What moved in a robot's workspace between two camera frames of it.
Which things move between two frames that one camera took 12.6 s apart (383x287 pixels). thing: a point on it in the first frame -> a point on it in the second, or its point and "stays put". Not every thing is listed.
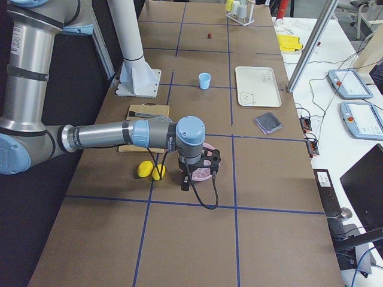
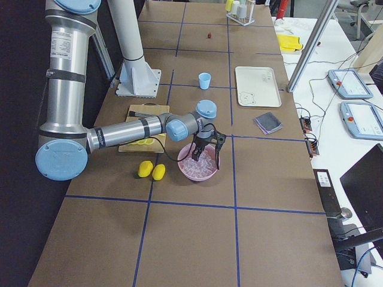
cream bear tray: [257, 86] stays put
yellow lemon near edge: [145, 168] stays put
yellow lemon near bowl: [155, 174] stays put
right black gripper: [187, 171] -> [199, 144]
